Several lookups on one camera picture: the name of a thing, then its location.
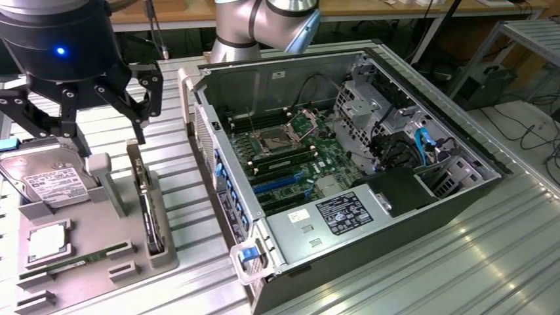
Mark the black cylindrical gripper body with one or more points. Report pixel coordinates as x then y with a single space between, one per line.
65 39

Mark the black power supply label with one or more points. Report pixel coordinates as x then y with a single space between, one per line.
343 213

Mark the silver chipset heat sink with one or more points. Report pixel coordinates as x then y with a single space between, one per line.
332 185

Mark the perforated metal drive cage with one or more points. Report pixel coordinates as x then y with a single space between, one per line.
353 108

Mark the silver disk bay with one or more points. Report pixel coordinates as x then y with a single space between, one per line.
464 174

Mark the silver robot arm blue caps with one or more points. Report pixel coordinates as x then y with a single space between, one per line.
236 23

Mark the silver hard disk white label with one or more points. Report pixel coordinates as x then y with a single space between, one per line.
48 183

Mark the CPU socket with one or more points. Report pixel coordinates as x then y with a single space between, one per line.
277 141

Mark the long black expansion slot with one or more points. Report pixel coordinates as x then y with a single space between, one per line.
287 205
269 178
281 198

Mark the aluminium frame table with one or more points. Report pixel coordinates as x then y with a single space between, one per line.
537 34

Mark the small graphics card silver bracket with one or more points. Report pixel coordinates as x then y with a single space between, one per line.
151 210

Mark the blue expansion slot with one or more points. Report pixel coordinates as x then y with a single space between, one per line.
273 185

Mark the open black PC case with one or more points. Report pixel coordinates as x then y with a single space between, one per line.
393 262

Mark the grey plastic parts rack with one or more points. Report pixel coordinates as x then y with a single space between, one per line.
96 236

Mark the silver CPU chip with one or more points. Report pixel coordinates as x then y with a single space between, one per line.
47 241

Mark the wooden desk white frame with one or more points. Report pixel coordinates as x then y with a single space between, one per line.
393 11
175 18

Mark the thin metal locking lever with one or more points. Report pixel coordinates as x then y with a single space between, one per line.
251 121

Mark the black RAM slot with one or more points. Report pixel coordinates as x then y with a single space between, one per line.
259 123
280 156
257 120
283 159
260 127
255 116

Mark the black plastic shroud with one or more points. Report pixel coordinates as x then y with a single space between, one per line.
393 190

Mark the black box on floor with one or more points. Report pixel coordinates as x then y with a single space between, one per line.
489 88

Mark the green RAM stick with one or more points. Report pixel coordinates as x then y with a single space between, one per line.
79 260

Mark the green motherboard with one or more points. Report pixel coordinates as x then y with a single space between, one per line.
332 154

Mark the metal socket cover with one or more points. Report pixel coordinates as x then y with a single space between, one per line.
291 124

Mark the grey power supply unit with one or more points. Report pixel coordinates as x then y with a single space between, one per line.
297 243

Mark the blue case release latch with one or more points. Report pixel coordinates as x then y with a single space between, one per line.
248 255

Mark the blue plastic disk carrier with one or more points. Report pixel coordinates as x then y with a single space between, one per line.
8 145

